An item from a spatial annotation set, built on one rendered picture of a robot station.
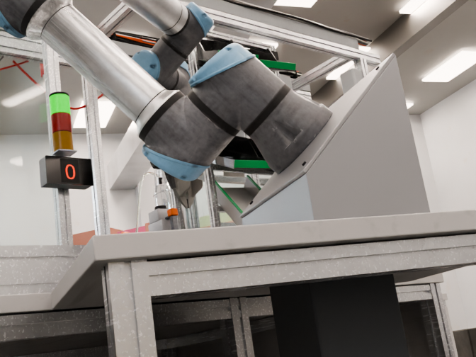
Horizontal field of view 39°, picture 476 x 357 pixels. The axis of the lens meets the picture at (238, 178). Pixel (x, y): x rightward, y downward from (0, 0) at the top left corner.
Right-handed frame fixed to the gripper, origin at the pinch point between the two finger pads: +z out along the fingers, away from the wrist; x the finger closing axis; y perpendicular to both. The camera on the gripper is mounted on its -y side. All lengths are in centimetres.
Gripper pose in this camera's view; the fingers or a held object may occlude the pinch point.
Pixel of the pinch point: (185, 203)
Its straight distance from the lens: 159.9
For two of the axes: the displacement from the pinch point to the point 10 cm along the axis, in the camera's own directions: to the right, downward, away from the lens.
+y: 6.2, -2.9, -7.3
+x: 7.7, 0.6, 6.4
